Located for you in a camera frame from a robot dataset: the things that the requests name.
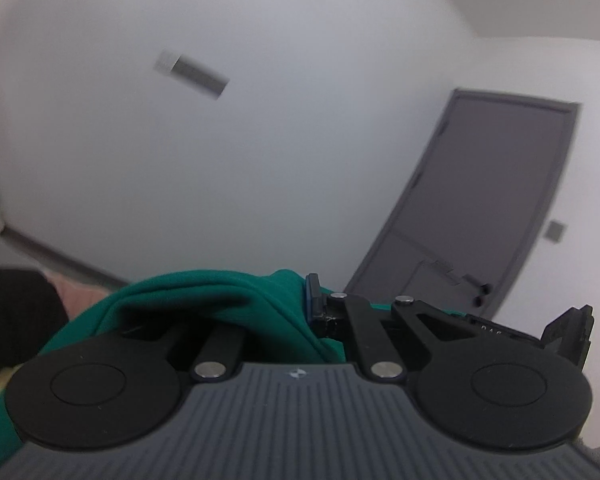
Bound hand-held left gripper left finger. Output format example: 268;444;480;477
120;317;247;379

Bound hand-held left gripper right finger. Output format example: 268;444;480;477
304;273;481;383

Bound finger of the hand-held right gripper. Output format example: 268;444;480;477
540;304;595;375

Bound green zip hoodie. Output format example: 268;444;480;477
0;269;396;473

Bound grey door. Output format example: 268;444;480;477
342;87;581;311

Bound black door handle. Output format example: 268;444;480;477
459;272;494;308

